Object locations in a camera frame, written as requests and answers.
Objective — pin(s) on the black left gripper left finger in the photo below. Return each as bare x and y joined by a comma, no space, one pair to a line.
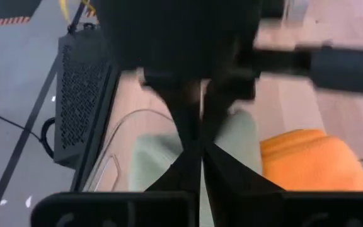
184,176

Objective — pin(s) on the clear plastic bin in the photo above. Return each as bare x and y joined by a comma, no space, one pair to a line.
117,124

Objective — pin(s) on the pale green microfiber towel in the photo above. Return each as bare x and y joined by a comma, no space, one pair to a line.
150,157

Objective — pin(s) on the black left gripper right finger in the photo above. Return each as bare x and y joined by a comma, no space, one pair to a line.
232,195

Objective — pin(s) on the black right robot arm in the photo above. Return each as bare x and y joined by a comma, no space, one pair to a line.
342,69

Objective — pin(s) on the orange microfiber towel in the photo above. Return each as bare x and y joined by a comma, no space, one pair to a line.
310,164

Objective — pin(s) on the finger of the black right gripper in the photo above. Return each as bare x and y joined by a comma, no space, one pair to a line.
219,101
184,107

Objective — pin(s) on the black perforated computer case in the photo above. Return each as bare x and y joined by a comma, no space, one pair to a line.
80,94

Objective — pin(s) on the small hazard striped floor mat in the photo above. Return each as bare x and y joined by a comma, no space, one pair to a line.
5,8

